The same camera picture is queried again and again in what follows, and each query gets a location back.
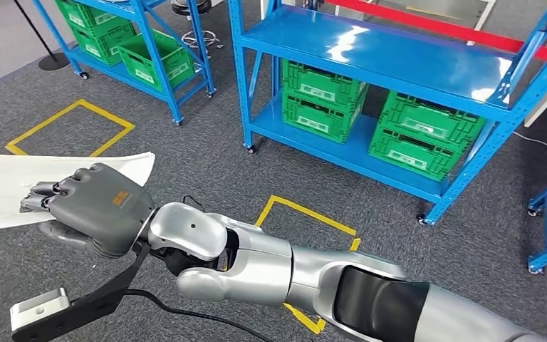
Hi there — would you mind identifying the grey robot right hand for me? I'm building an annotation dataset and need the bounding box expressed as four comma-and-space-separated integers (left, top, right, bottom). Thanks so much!
20, 162, 155, 259

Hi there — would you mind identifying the white curved body panel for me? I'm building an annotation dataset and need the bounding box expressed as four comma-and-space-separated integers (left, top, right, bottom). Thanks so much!
0, 152, 157, 233

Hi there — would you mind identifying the black round base stand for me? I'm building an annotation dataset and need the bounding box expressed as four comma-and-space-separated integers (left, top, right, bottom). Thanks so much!
13, 0, 71, 72

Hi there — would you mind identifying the green plastic crate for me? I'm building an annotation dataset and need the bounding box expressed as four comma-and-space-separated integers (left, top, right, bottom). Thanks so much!
377, 90, 488, 153
56, 0, 135, 38
281, 92, 365, 145
281, 58, 370, 117
368, 126, 469, 183
118, 28, 197, 93
71, 22, 138, 67

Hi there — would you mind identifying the black seat stool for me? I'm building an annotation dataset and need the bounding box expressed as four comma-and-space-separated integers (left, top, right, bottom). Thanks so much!
171, 0, 225, 51

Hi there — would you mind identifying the red barrier tape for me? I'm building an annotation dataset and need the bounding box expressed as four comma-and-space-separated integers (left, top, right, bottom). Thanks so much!
324, 0, 547, 68

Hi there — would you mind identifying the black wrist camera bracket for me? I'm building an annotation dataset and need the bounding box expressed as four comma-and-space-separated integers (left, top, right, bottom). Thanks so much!
11, 243, 152, 342

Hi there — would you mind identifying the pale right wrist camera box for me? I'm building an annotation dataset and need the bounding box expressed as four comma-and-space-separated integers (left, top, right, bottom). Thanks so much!
10, 288, 71, 332

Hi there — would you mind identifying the black right camera cable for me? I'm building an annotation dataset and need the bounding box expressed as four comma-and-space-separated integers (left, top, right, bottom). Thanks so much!
122, 289, 274, 342

